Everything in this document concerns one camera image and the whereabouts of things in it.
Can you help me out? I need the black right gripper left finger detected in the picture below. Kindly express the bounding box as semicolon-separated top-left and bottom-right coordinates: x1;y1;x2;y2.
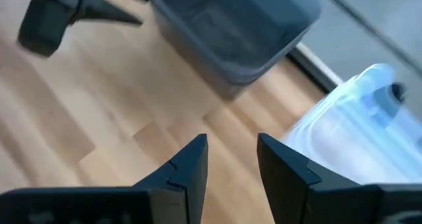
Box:
133;133;210;224

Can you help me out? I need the black aluminium frame rail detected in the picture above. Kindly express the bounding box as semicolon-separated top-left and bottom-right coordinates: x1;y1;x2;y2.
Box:
286;42;346;94

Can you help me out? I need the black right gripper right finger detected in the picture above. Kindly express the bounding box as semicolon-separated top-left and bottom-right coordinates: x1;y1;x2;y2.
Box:
256;133;367;224

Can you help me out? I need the grey translucent plastic basket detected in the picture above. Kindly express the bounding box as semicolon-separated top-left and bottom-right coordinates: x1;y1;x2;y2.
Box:
158;19;253;101
144;0;322;86

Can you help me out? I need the clear plastic basket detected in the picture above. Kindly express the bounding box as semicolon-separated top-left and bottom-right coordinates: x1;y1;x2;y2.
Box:
283;63;422;185
283;85;422;185

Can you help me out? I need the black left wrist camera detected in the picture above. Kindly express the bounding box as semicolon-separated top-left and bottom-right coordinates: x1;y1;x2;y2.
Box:
16;0;73;59

